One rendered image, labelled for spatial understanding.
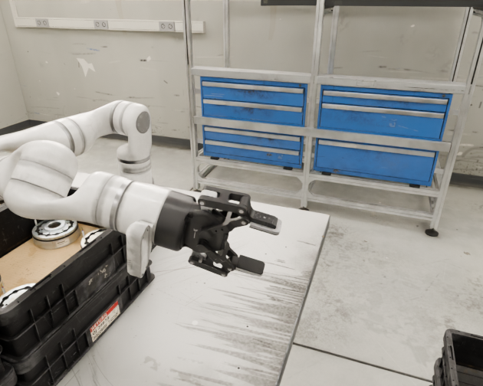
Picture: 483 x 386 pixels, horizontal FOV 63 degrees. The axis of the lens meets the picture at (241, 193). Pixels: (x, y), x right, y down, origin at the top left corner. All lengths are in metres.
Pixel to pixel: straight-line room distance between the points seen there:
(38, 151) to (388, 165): 2.25
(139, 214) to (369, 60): 2.92
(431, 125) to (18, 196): 2.25
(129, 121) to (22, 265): 0.42
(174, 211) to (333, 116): 2.09
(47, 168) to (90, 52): 3.77
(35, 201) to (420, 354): 1.70
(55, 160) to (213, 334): 0.53
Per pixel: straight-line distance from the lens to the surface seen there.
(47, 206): 0.53
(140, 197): 0.50
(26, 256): 1.03
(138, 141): 1.10
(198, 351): 0.89
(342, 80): 2.44
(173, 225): 0.48
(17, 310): 0.73
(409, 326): 2.05
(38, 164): 0.55
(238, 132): 2.69
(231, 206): 0.45
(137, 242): 0.46
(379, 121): 2.50
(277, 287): 1.03
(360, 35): 3.28
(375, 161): 2.58
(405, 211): 2.69
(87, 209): 0.52
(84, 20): 4.21
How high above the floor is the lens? 1.37
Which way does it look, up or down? 27 degrees down
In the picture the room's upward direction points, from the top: straight up
